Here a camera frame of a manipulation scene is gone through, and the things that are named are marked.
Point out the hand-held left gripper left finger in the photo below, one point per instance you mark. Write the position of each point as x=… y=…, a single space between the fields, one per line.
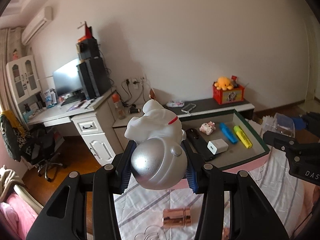
x=125 y=177

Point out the white air conditioner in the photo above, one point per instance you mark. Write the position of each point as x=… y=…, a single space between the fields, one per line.
x=37 y=25

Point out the pink quilt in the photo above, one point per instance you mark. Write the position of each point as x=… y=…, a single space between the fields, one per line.
x=10 y=215

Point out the small doll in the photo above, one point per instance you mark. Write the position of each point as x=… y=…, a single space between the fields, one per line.
x=15 y=54

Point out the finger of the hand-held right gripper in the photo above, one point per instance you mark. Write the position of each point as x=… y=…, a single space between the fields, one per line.
x=277 y=138

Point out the small pink block pig toy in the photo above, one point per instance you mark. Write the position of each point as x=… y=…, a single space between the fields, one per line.
x=207 y=128

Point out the white silver astronaut figurine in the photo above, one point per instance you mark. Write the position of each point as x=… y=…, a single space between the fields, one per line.
x=155 y=130

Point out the wall sockets with plugs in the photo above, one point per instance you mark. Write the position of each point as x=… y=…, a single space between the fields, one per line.
x=136 y=80

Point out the small brown figurine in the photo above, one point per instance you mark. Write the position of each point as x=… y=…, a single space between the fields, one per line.
x=152 y=94

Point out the beige curtain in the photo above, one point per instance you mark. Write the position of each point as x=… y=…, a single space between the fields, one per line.
x=6 y=75

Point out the red triangular item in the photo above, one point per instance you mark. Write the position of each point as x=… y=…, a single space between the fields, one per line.
x=88 y=31

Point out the black remote control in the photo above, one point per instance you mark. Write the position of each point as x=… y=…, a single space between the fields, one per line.
x=197 y=142

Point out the black computer tower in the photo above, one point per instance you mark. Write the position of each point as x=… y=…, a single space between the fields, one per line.
x=95 y=80

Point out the striped white blanket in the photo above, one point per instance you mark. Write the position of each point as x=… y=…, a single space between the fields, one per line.
x=275 y=180

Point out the dark blue bag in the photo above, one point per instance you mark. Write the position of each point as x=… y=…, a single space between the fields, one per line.
x=308 y=122

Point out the white glass-door cabinet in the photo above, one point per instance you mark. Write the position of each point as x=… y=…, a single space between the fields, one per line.
x=23 y=80

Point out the small black device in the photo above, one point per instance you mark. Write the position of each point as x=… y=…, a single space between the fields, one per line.
x=134 y=110

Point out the yellow highlighter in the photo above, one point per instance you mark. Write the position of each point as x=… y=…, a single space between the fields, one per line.
x=242 y=136

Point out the red printed box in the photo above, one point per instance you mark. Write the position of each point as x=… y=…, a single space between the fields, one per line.
x=228 y=95

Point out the blue white boxes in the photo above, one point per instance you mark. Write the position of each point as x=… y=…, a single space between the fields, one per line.
x=50 y=98

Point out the cream cloth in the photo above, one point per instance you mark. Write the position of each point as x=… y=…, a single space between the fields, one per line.
x=8 y=180

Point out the white charger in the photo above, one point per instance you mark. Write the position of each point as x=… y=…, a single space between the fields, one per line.
x=217 y=147

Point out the orange-lid bottle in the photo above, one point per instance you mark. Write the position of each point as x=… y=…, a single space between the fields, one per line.
x=118 y=106

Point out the clear plastic container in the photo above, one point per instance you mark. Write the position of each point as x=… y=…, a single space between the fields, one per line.
x=280 y=123

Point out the pink printed bed sheet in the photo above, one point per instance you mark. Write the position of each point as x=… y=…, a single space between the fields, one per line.
x=308 y=205

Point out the black office chair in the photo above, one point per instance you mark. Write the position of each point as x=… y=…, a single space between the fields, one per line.
x=40 y=150

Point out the white door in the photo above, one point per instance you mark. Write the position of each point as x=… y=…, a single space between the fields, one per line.
x=313 y=62

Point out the floral pouch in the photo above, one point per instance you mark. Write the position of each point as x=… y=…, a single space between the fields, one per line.
x=175 y=103

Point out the computer monitor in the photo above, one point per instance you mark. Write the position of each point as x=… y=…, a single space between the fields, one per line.
x=67 y=77

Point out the low dark-top cabinet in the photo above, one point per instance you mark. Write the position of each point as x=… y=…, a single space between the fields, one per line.
x=215 y=106

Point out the black keyboard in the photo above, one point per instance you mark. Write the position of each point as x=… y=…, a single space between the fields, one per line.
x=72 y=100

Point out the copper cylinder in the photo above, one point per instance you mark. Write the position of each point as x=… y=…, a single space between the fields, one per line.
x=176 y=217

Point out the stack of black boxes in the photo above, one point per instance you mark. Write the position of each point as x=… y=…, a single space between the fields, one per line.
x=87 y=50

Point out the blue highlighter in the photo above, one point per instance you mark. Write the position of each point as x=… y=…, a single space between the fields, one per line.
x=228 y=133

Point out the white desk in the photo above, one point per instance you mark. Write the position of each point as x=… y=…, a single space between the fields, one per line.
x=82 y=120

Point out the dark jacket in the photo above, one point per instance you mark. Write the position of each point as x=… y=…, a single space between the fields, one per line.
x=11 y=135

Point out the orange octopus plush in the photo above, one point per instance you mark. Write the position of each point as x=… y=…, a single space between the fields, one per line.
x=223 y=83

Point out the clear phone case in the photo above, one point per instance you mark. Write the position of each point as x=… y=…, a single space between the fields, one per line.
x=188 y=107

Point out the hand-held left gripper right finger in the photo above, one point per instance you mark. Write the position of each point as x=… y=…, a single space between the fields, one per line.
x=192 y=177

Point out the green-rimmed grey tray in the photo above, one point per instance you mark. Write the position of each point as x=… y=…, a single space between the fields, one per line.
x=240 y=155

